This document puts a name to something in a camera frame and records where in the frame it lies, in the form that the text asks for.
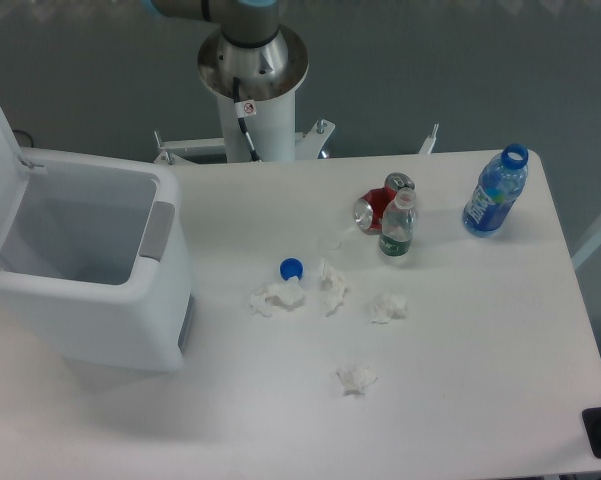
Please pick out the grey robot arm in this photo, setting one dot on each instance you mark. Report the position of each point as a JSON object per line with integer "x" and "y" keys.
{"x": 251, "y": 55}

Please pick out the blue bottle cap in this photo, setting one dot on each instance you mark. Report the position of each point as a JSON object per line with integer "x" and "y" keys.
{"x": 291, "y": 267}

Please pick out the crumpled tissue by blue cap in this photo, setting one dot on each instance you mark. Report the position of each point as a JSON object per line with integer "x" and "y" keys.
{"x": 287, "y": 294}

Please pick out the crushed red soda can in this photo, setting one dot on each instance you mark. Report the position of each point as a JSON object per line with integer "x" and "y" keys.
{"x": 368, "y": 209}

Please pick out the white plastic trash can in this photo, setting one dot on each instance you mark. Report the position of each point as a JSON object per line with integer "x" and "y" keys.
{"x": 93, "y": 258}

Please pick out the crumpled tissue centre upright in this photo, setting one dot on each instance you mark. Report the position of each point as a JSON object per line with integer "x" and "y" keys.
{"x": 334, "y": 286}

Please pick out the clear green label bottle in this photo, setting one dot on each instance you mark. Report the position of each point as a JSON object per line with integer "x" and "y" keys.
{"x": 398, "y": 223}

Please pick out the crumpled tissue right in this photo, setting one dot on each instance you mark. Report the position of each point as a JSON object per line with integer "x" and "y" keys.
{"x": 389, "y": 307}

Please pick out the crumpled tissue front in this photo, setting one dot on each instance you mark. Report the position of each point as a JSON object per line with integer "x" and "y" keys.
{"x": 356, "y": 379}

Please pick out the blue drink bottle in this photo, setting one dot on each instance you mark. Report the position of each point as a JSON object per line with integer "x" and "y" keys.
{"x": 499, "y": 185}

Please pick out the white pedestal base frame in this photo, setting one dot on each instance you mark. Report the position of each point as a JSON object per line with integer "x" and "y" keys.
{"x": 309, "y": 145}

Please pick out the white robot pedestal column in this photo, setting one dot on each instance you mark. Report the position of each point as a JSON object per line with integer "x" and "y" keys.
{"x": 270, "y": 123}

